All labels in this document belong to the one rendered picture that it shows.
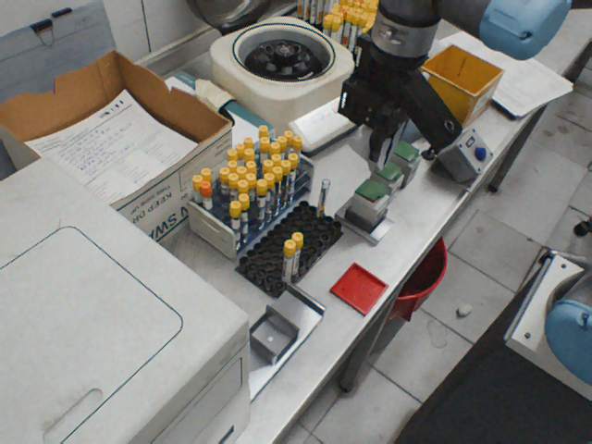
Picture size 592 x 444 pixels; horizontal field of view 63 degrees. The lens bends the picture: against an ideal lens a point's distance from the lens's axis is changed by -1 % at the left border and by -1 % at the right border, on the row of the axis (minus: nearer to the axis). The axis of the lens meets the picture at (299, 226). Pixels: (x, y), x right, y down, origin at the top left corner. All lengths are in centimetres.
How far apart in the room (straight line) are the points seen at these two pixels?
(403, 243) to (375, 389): 89
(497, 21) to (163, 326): 40
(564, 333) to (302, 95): 57
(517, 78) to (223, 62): 70
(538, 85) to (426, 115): 69
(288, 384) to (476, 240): 152
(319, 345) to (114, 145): 48
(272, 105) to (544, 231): 161
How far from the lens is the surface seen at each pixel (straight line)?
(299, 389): 70
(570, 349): 62
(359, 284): 78
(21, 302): 44
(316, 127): 95
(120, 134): 91
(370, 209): 80
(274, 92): 90
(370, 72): 67
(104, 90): 98
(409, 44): 61
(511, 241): 218
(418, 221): 89
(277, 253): 77
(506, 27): 52
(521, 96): 125
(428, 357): 176
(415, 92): 65
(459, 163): 95
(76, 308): 42
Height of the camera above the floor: 153
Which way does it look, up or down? 52 degrees down
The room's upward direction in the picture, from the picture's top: 8 degrees clockwise
